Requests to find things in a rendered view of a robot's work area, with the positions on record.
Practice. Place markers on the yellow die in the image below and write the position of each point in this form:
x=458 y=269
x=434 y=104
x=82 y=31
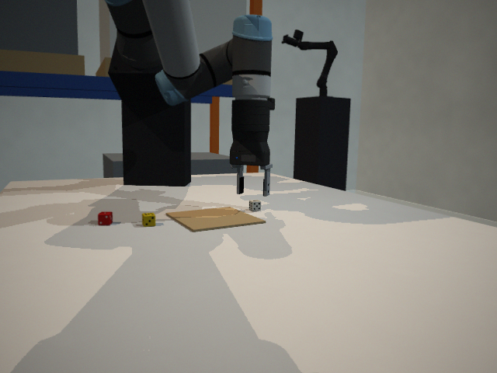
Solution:
x=148 y=219

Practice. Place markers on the tan square mat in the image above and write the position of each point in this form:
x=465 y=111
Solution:
x=213 y=218

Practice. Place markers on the red die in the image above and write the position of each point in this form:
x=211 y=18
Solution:
x=105 y=218

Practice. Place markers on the white die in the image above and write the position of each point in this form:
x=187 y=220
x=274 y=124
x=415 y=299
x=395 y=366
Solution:
x=255 y=205

